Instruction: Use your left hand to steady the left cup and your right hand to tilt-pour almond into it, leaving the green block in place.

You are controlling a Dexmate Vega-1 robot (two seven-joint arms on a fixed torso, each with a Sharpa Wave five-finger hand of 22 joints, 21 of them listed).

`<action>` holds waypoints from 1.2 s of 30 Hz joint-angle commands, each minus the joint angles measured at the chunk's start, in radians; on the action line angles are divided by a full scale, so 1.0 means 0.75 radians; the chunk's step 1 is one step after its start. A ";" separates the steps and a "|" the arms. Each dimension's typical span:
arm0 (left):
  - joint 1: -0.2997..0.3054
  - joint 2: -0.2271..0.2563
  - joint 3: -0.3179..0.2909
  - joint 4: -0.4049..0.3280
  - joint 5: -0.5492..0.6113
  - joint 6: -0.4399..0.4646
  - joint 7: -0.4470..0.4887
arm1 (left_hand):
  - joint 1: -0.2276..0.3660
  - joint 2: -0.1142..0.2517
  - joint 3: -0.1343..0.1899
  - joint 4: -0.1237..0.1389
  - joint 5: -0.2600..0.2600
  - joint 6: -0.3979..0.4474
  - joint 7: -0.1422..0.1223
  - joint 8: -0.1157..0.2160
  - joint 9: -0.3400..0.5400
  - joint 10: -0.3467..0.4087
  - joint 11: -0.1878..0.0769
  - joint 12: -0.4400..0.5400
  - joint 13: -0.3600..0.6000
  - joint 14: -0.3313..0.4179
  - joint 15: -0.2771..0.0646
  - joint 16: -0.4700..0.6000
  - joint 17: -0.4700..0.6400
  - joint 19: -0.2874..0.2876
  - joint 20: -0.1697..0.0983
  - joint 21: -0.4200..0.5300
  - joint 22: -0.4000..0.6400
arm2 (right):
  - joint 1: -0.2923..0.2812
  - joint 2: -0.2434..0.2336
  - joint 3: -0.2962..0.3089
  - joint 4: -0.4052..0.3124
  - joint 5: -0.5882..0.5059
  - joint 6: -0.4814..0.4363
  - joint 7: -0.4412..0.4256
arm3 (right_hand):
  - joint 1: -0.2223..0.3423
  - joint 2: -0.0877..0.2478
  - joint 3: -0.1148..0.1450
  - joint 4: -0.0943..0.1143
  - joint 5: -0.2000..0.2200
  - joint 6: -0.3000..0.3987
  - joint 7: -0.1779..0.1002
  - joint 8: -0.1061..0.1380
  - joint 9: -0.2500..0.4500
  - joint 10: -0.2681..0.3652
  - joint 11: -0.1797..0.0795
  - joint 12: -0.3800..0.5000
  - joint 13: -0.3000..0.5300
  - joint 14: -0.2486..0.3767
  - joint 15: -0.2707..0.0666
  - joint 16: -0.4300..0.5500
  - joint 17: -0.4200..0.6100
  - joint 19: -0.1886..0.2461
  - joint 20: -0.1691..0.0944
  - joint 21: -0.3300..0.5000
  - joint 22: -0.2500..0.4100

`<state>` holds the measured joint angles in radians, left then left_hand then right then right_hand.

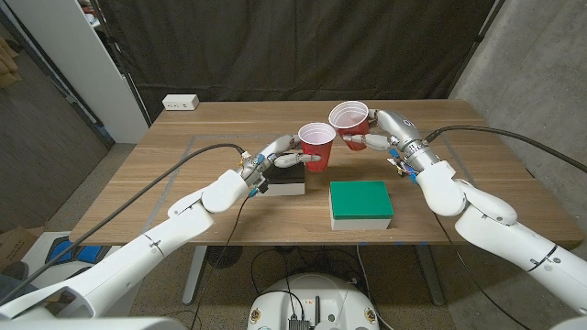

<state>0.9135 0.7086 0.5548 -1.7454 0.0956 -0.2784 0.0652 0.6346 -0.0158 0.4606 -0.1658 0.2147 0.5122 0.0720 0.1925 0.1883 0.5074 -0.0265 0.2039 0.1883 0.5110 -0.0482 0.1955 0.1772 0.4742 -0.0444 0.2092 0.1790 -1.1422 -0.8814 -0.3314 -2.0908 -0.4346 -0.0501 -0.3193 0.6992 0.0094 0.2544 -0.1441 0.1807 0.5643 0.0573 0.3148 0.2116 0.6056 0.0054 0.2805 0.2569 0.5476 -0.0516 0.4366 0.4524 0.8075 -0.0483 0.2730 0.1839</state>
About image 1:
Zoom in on white power outlet box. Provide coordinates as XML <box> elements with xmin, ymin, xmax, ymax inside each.
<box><xmin>161</xmin><ymin>93</ymin><xmax>200</xmax><ymax>112</ymax></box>

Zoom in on round black fan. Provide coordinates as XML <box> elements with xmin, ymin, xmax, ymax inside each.
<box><xmin>205</xmin><ymin>246</ymin><xmax>244</xmax><ymax>270</ymax></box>

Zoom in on white table leg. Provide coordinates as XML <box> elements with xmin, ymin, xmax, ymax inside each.
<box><xmin>182</xmin><ymin>246</ymin><xmax>208</xmax><ymax>306</ymax></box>

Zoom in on blue and black foot pedal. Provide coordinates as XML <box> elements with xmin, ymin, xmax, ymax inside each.
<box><xmin>44</xmin><ymin>237</ymin><xmax>112</xmax><ymax>268</ymax></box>

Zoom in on black backdrop stand pole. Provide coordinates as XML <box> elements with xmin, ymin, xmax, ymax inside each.
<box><xmin>447</xmin><ymin>0</ymin><xmax>506</xmax><ymax>100</ymax></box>
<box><xmin>89</xmin><ymin>0</ymin><xmax>153</xmax><ymax>128</ymax></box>

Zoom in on grey table leg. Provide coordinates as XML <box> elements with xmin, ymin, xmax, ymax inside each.
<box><xmin>415</xmin><ymin>244</ymin><xmax>446</xmax><ymax>307</ymax></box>

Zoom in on red plastic cup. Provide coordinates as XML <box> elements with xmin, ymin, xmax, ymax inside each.
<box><xmin>297</xmin><ymin>122</ymin><xmax>338</xmax><ymax>173</ymax></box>
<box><xmin>327</xmin><ymin>100</ymin><xmax>371</xmax><ymax>152</ymax></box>

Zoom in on white cabinet panel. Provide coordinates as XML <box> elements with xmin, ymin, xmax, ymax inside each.
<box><xmin>4</xmin><ymin>0</ymin><xmax>150</xmax><ymax>144</ymax></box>

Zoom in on brown cardboard box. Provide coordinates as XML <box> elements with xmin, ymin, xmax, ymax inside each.
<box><xmin>0</xmin><ymin>225</ymin><xmax>43</xmax><ymax>271</ymax></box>

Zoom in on person's leg in jeans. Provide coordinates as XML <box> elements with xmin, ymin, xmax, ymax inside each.
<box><xmin>0</xmin><ymin>260</ymin><xmax>38</xmax><ymax>303</ymax></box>

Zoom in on black floor cable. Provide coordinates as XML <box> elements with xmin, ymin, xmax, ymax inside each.
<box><xmin>249</xmin><ymin>247</ymin><xmax>359</xmax><ymax>318</ymax></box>

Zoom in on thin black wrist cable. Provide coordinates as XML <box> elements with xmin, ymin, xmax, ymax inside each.
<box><xmin>190</xmin><ymin>194</ymin><xmax>252</xmax><ymax>329</ymax></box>
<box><xmin>433</xmin><ymin>213</ymin><xmax>536</xmax><ymax>330</ymax></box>

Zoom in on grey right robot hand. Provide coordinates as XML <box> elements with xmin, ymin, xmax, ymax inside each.
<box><xmin>341</xmin><ymin>108</ymin><xmax>441</xmax><ymax>178</ymax></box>

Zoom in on white floor cable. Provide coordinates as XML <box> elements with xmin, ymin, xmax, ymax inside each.
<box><xmin>356</xmin><ymin>245</ymin><xmax>395</xmax><ymax>330</ymax></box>

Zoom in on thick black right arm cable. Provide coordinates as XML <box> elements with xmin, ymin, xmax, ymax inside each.
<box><xmin>425</xmin><ymin>125</ymin><xmax>587</xmax><ymax>174</ymax></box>

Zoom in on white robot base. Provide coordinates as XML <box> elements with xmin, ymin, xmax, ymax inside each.
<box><xmin>247</xmin><ymin>273</ymin><xmax>381</xmax><ymax>330</ymax></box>

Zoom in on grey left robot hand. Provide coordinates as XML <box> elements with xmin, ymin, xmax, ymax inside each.
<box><xmin>238</xmin><ymin>134</ymin><xmax>322</xmax><ymax>196</ymax></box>

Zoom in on black-topped white block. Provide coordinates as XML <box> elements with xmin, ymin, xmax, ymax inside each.
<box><xmin>263</xmin><ymin>162</ymin><xmax>306</xmax><ymax>197</ymax></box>

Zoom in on black backdrop curtain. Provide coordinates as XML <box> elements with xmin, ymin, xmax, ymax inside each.
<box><xmin>98</xmin><ymin>0</ymin><xmax>499</xmax><ymax>121</ymax></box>

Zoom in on grey tape outline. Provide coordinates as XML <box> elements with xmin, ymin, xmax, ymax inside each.
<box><xmin>146</xmin><ymin>129</ymin><xmax>510</xmax><ymax>237</ymax></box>

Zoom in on green-topped white block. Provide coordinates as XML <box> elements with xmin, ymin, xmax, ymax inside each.
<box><xmin>328</xmin><ymin>180</ymin><xmax>395</xmax><ymax>231</ymax></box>

